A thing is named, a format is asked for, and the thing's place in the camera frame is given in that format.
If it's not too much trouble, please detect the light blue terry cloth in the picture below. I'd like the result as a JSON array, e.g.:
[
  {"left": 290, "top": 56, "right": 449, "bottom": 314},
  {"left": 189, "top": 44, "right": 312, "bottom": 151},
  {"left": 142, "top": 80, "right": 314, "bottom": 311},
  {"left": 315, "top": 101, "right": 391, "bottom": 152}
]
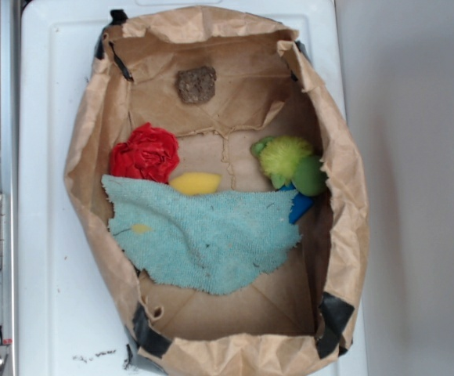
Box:
[{"left": 102, "top": 175, "right": 301, "bottom": 295}]

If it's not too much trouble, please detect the red crumpled cloth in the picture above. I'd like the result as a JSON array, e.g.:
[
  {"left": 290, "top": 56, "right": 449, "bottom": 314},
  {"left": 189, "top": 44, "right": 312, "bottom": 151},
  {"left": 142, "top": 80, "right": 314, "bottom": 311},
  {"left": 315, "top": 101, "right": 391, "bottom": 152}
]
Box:
[{"left": 110, "top": 123, "right": 180, "bottom": 184}]

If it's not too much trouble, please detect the yellow sponge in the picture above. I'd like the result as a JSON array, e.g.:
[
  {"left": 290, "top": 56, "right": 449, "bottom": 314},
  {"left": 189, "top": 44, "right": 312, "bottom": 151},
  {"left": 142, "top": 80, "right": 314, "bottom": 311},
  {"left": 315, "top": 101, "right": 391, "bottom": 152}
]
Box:
[{"left": 169, "top": 172, "right": 222, "bottom": 196}]

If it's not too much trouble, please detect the green fuzzy plush toy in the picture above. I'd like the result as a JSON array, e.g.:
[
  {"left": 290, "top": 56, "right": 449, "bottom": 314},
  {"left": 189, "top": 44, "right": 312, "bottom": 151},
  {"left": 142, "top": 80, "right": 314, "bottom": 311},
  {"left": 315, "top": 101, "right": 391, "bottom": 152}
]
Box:
[{"left": 250, "top": 136, "right": 314, "bottom": 190}]

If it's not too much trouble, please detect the blue plastic block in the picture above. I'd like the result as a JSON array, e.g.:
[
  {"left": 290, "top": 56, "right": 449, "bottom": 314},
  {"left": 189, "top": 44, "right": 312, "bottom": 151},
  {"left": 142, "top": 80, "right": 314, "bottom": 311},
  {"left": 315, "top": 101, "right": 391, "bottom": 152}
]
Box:
[{"left": 279, "top": 184, "right": 315, "bottom": 224}]

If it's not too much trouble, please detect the green ball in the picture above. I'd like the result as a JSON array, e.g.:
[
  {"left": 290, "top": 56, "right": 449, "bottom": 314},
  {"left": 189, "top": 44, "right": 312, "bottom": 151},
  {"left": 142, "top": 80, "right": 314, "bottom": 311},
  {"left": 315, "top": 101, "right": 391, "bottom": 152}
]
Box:
[{"left": 292, "top": 155, "right": 327, "bottom": 197}]

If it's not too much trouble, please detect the brown rough stone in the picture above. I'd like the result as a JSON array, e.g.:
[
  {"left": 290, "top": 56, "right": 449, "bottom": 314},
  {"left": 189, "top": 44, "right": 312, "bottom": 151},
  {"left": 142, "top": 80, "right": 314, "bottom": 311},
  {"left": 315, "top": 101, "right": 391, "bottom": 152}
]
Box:
[{"left": 176, "top": 66, "right": 217, "bottom": 103}]

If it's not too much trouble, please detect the brown paper bag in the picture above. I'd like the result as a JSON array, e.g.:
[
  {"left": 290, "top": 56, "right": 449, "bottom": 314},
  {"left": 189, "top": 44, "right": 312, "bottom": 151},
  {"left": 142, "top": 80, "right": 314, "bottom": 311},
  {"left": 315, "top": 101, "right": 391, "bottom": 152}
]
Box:
[{"left": 64, "top": 5, "right": 369, "bottom": 375}]

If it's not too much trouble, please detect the white plastic tray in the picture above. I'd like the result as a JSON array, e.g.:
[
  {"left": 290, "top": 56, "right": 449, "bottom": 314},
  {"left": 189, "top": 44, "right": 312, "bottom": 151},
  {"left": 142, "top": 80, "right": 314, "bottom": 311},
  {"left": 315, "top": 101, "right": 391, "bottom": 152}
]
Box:
[{"left": 13, "top": 1, "right": 182, "bottom": 375}]

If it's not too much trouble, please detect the aluminium frame rail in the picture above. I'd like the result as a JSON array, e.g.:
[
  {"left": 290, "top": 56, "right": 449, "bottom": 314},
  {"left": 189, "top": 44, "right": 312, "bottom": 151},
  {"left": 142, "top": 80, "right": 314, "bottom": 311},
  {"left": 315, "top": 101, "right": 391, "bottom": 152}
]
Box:
[{"left": 0, "top": 1, "right": 21, "bottom": 375}]

